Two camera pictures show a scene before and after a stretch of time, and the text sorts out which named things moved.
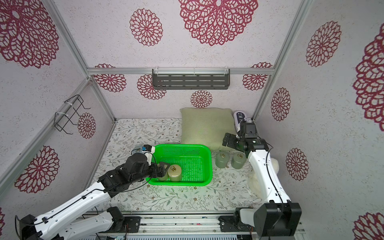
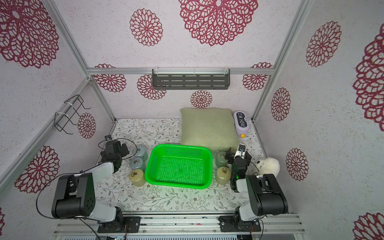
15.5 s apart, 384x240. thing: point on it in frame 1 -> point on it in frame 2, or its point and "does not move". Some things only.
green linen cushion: x=207 y=126 does not move
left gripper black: x=162 y=170 -> x=124 y=150
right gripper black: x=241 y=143 -> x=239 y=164
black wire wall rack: x=67 y=112 does not move
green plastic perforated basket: x=195 y=160 does not move
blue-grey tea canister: x=137 y=149 does not move
